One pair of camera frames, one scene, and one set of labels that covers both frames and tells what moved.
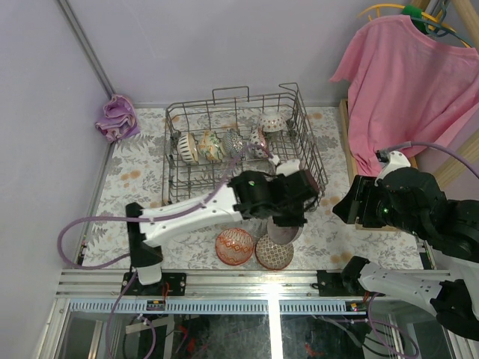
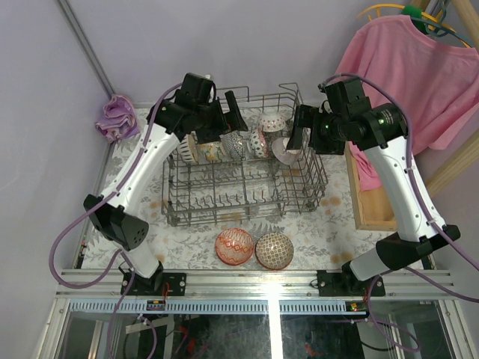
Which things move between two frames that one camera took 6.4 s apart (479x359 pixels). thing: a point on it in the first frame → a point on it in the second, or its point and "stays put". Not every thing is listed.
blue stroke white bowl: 188,147 stays put
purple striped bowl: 283,235 → 288,156
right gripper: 349,206 → 305,117
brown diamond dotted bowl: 258,137 stays put
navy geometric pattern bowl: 233,143 stays put
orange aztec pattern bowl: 233,246 stays put
